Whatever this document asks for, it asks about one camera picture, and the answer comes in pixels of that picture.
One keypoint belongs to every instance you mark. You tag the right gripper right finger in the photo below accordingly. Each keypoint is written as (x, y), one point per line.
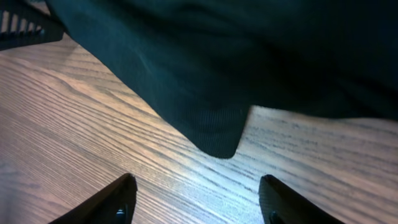
(280, 204)

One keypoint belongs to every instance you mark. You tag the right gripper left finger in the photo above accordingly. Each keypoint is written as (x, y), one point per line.
(114, 204)

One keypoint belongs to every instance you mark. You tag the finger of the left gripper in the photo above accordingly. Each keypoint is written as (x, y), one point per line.
(22, 25)

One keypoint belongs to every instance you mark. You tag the black knit garment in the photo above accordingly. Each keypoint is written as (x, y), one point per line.
(202, 64)

